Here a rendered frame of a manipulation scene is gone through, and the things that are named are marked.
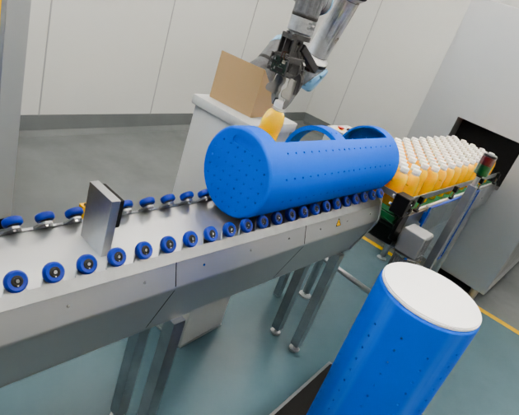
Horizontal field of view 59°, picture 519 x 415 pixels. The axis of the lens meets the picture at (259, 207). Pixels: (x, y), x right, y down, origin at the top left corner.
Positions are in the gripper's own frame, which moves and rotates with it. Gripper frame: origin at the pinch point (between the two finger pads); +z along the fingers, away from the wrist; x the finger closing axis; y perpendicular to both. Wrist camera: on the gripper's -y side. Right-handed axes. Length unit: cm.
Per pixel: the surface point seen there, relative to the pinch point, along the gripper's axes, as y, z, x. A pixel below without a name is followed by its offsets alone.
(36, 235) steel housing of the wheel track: 65, 39, -8
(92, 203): 56, 28, -2
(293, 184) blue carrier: -0.6, 20.9, 14.0
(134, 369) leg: 26, 104, -6
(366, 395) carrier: 7, 59, 64
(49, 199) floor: -23, 131, -168
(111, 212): 55, 27, 5
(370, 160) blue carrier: -49, 16, 13
